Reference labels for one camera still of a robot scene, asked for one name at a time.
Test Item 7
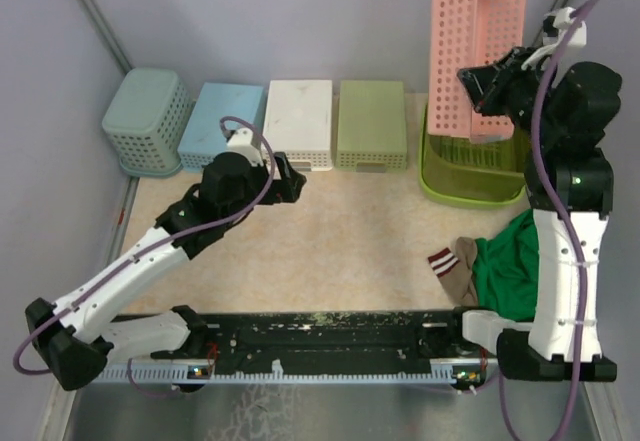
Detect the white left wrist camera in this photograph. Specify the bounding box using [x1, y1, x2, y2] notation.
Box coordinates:
[226, 128, 264, 167]

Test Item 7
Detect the green plastic tub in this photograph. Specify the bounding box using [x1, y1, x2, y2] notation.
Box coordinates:
[422, 100, 531, 202]

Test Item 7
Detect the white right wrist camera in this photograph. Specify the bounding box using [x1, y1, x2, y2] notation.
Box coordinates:
[542, 7, 587, 55]

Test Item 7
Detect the white slotted cable duct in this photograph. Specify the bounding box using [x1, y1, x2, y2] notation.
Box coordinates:
[95, 357, 481, 385]

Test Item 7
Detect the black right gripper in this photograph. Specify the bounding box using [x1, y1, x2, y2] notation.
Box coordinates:
[458, 45, 559, 146]

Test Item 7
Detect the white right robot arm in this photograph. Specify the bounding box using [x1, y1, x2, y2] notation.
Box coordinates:
[446, 47, 622, 383]

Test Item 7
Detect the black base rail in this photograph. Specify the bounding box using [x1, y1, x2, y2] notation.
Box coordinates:
[152, 310, 479, 373]

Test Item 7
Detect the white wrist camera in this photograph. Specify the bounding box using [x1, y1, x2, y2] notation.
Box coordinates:
[226, 128, 264, 167]
[542, 7, 587, 55]

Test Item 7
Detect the light blue perforated basket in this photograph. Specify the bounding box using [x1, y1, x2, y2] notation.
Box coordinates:
[178, 82, 267, 173]

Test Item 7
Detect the aluminium frame post left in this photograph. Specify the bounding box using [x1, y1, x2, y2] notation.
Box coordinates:
[77, 0, 133, 75]

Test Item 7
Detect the pale green perforated basket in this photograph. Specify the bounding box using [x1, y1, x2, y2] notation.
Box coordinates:
[335, 80, 408, 172]

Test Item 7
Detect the green cloth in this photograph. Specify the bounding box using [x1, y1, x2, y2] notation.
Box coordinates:
[472, 209, 539, 322]

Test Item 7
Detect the pink perforated basket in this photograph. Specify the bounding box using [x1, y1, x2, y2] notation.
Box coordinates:
[427, 0, 526, 143]

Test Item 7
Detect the white basket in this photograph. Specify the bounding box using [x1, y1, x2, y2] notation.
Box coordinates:
[263, 79, 333, 171]

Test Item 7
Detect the large teal perforated basket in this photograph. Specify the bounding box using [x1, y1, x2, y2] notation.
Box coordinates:
[102, 68, 193, 178]

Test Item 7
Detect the green tub lid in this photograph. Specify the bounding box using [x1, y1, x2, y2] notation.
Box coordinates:
[418, 103, 529, 211]

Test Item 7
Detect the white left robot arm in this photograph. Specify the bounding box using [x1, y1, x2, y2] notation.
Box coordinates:
[25, 152, 307, 391]

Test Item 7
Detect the beige striped sock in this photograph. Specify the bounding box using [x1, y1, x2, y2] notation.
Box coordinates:
[427, 237, 479, 307]

